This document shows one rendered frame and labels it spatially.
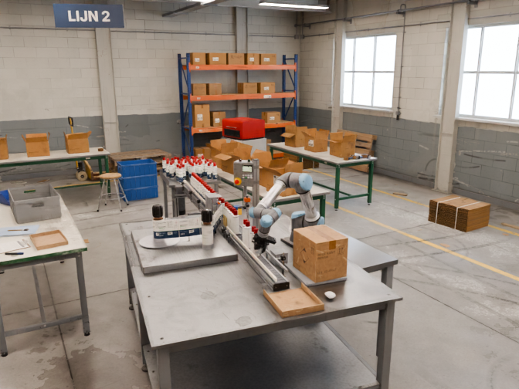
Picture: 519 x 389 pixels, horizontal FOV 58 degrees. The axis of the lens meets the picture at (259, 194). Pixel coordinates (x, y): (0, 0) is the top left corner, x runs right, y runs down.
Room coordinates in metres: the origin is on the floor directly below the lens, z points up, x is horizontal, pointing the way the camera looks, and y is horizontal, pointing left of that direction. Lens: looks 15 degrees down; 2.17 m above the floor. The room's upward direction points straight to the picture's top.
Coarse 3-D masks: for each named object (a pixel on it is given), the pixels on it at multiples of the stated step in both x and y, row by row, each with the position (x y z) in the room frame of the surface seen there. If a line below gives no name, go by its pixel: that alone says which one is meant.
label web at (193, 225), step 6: (216, 216) 3.64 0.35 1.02; (186, 222) 3.44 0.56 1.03; (192, 222) 3.46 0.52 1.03; (198, 222) 3.48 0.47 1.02; (216, 222) 3.64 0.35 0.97; (186, 228) 3.44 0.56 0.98; (192, 228) 3.46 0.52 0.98; (198, 228) 3.48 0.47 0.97; (192, 234) 3.46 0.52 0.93; (198, 234) 3.48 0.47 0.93
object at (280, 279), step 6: (246, 252) 3.21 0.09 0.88; (252, 258) 3.10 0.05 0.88; (258, 258) 3.10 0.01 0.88; (258, 264) 2.99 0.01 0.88; (264, 264) 2.99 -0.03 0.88; (264, 270) 2.89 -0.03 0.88; (270, 270) 2.89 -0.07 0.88; (270, 276) 2.79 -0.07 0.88; (276, 276) 2.79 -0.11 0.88; (282, 276) 2.79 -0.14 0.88; (276, 282) 2.70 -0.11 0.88; (282, 282) 2.71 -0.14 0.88
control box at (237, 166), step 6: (234, 162) 3.59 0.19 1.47; (240, 162) 3.58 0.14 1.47; (246, 162) 3.57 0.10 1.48; (252, 162) 3.57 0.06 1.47; (234, 168) 3.58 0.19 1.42; (240, 168) 3.57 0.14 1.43; (234, 174) 3.58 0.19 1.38; (240, 174) 3.57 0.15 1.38; (234, 180) 3.58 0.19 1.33; (240, 180) 3.57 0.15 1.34; (246, 180) 3.56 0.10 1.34; (252, 180) 3.54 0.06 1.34; (246, 186) 3.56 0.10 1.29; (252, 186) 3.55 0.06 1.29
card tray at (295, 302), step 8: (304, 288) 2.68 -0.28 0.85; (272, 296) 2.61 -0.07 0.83; (280, 296) 2.61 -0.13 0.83; (288, 296) 2.61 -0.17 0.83; (296, 296) 2.61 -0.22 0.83; (304, 296) 2.60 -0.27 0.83; (312, 296) 2.58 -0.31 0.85; (272, 304) 2.50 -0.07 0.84; (280, 304) 2.51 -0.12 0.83; (288, 304) 2.51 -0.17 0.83; (296, 304) 2.51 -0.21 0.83; (304, 304) 2.51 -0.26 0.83; (312, 304) 2.51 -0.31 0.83; (320, 304) 2.44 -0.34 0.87; (280, 312) 2.38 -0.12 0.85; (288, 312) 2.37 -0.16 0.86; (296, 312) 2.39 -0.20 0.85; (304, 312) 2.41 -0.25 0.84; (312, 312) 2.42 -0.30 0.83
